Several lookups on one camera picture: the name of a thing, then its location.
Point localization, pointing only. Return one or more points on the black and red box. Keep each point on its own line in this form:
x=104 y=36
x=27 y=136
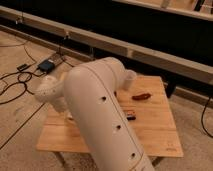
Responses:
x=130 y=115

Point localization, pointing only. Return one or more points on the wooden table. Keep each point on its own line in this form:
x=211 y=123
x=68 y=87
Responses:
x=154 y=124

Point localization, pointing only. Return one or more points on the black power adapter box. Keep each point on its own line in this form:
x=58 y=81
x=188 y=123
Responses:
x=46 y=66

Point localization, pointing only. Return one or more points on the small black plug block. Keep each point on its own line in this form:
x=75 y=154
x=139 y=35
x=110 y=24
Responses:
x=23 y=67

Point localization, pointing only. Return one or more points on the red sausage toy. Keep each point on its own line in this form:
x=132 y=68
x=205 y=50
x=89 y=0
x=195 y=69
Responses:
x=143 y=96

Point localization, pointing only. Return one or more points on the white paper cup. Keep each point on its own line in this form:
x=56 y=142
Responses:
x=129 y=78

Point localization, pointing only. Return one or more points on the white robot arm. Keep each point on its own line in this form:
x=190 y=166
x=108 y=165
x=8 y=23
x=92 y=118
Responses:
x=89 y=92

